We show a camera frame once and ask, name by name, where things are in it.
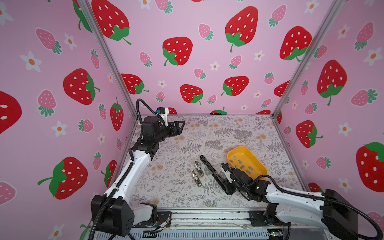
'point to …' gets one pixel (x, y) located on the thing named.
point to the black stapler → (215, 174)
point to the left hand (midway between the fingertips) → (179, 122)
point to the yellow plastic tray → (241, 158)
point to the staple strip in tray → (240, 161)
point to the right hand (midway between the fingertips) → (221, 181)
